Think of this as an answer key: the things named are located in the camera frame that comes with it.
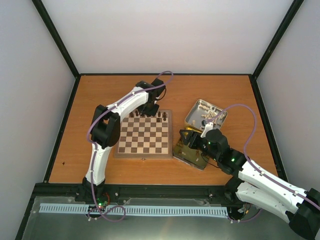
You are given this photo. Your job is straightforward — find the wooden folding chess board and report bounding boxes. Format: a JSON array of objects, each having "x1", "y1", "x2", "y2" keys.
[{"x1": 114, "y1": 110, "x2": 173, "y2": 160}]

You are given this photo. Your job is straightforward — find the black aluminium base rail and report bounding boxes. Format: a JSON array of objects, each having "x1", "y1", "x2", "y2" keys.
[{"x1": 31, "y1": 183, "x2": 241, "y2": 206}]

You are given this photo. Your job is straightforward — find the pile of dark chess pieces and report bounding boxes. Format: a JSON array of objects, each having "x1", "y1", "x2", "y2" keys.
[{"x1": 173, "y1": 141, "x2": 200, "y2": 157}]

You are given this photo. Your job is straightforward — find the pile of white chess pieces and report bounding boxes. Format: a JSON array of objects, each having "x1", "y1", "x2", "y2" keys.
[{"x1": 190, "y1": 104, "x2": 222, "y2": 128}]

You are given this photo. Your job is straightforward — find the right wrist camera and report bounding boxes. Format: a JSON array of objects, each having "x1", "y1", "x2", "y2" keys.
[{"x1": 200, "y1": 121, "x2": 214, "y2": 138}]

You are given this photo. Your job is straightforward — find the silver tin tray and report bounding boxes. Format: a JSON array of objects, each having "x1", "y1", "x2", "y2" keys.
[{"x1": 184, "y1": 99, "x2": 223, "y2": 132}]

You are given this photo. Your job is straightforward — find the black frame post right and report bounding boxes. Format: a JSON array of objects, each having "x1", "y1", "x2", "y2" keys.
[{"x1": 251, "y1": 0, "x2": 304, "y2": 82}]

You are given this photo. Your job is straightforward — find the black frame post left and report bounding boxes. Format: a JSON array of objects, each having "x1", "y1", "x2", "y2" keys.
[{"x1": 31, "y1": 0, "x2": 80, "y2": 79}]

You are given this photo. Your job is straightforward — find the black frame post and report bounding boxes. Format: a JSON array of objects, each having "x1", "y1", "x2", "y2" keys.
[
  {"x1": 251, "y1": 0, "x2": 304, "y2": 82},
  {"x1": 31, "y1": 0, "x2": 80, "y2": 79}
]

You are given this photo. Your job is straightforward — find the purple cable loop front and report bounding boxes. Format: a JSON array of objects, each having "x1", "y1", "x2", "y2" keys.
[{"x1": 87, "y1": 205, "x2": 126, "y2": 223}]

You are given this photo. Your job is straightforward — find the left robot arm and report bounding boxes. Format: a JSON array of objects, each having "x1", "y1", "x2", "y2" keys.
[{"x1": 76, "y1": 78, "x2": 166, "y2": 202}]

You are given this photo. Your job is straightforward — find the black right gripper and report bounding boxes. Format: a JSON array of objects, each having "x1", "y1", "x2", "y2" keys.
[{"x1": 179, "y1": 129, "x2": 220, "y2": 162}]

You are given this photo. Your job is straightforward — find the light blue cable duct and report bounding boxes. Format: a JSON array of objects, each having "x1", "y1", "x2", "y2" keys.
[{"x1": 38, "y1": 203, "x2": 228, "y2": 218}]

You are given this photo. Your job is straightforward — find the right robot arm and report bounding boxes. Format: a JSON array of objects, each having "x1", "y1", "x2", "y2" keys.
[{"x1": 179, "y1": 129, "x2": 320, "y2": 240}]

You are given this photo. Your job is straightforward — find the gold tin tray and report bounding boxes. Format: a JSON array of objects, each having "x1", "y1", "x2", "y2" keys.
[{"x1": 172, "y1": 138, "x2": 208, "y2": 171}]

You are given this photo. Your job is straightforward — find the small green circuit board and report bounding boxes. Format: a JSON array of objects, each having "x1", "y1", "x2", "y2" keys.
[{"x1": 96, "y1": 196, "x2": 110, "y2": 209}]

